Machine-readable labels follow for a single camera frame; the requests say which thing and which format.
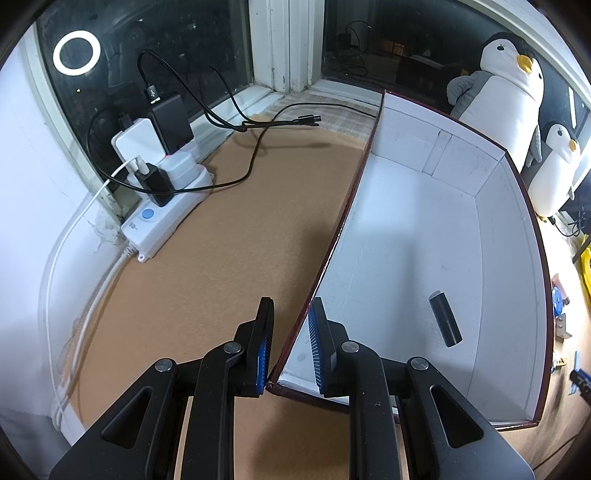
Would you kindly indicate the black cylinder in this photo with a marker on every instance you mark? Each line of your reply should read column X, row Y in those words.
column 445, row 318

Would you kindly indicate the yellow object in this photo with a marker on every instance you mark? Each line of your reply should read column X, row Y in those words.
column 587, row 267

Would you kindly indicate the black USB charger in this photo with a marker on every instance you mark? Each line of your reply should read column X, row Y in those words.
column 157, row 184

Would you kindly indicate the white cardboard box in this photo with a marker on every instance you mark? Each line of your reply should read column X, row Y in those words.
column 406, row 240

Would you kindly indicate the white plug adapter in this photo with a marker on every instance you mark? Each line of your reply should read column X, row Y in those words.
column 182, row 168

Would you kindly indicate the small penguin plush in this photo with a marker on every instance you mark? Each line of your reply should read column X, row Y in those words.
column 551, row 175

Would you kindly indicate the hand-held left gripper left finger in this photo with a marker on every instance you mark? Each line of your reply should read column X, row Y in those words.
column 262, row 357

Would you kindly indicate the blue round lid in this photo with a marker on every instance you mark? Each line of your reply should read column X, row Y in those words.
column 558, row 299

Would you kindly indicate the black power adapter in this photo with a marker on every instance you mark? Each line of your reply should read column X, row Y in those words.
column 171, row 120

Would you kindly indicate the large penguin plush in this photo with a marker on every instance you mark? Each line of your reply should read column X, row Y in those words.
column 503, row 92

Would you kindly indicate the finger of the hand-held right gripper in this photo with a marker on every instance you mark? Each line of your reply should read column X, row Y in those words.
column 581, row 376

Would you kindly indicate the white flat power adapter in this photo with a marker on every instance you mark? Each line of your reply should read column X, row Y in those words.
column 136, row 138

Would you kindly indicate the metal bracket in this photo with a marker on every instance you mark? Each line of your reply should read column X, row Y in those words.
column 562, row 326

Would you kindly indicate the white power strip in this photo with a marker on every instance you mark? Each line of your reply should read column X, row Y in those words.
column 152, row 226

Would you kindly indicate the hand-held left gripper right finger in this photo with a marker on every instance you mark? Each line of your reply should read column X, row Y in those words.
column 316, row 341

